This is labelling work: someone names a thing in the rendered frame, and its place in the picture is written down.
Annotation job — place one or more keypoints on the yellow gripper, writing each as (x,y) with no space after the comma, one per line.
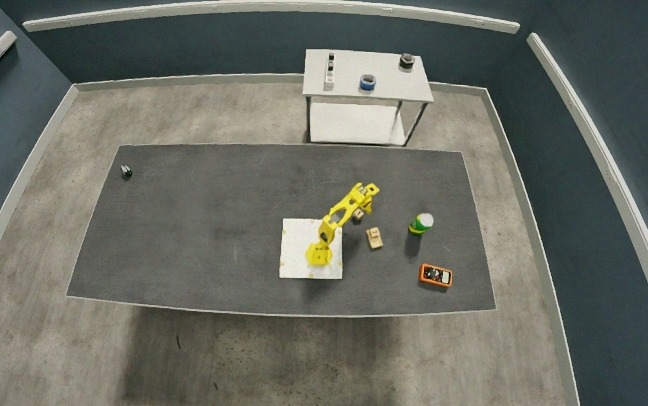
(366,204)

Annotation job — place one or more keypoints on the green and yellow drink can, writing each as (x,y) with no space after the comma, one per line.
(421,224)

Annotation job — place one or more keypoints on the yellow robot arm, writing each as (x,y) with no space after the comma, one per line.
(330,223)

